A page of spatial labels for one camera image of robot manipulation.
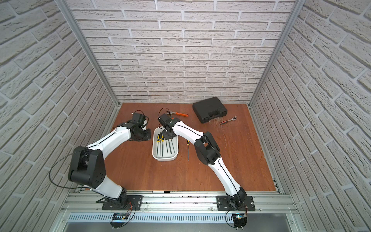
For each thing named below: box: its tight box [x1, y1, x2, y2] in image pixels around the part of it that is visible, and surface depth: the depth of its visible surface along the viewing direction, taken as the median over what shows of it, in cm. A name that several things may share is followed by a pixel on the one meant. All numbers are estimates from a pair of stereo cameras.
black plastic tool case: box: [192, 96, 228, 124], surface depth 112 cm
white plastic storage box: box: [151, 126, 179, 162], surface depth 96 cm
